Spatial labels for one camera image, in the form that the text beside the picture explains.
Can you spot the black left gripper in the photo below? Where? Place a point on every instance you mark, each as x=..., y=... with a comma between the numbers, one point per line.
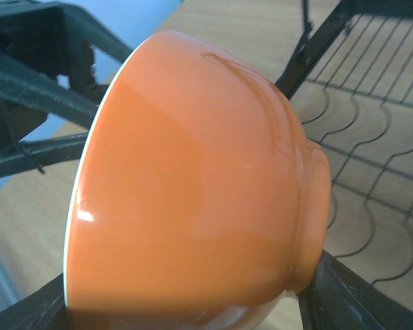
x=46, y=66

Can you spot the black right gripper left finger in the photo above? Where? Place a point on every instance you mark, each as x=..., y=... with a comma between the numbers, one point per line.
x=44, y=309

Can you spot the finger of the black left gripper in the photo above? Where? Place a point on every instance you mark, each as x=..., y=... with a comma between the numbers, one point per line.
x=36, y=155

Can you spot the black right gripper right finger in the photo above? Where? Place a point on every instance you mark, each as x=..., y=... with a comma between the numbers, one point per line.
x=337, y=298

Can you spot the orange bowl white inside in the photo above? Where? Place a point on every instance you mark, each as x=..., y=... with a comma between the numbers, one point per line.
x=198, y=203

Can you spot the black wire dish rack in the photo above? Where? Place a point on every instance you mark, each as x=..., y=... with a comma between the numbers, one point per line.
x=350, y=77

